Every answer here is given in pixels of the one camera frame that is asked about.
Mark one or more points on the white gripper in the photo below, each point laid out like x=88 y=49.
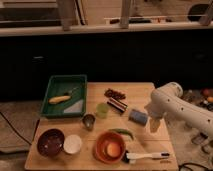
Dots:
x=154 y=124

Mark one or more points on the blue sponge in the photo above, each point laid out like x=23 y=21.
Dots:
x=138 y=117

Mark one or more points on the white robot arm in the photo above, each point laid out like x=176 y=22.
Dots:
x=167 y=100

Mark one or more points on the green paper cup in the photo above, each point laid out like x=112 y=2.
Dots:
x=102 y=110

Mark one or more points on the small metal cup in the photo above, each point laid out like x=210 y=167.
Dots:
x=88 y=121

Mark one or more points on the green chili pepper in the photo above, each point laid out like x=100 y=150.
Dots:
x=123 y=131

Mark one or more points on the white dish brush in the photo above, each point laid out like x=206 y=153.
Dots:
x=133 y=157

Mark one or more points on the striped black box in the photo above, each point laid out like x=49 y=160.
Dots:
x=120 y=106

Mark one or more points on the orange bowl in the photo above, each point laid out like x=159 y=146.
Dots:
x=109 y=147

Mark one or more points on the brown dried food pile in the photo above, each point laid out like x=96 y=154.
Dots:
x=110 y=93

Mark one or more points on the grey cloth in tray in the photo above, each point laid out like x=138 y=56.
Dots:
x=75 y=108

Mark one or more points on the white bowl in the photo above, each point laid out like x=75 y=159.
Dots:
x=72 y=144

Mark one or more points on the green plastic tray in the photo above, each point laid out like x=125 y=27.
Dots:
x=60 y=85

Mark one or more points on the dark brown bowl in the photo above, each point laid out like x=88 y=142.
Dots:
x=50 y=143

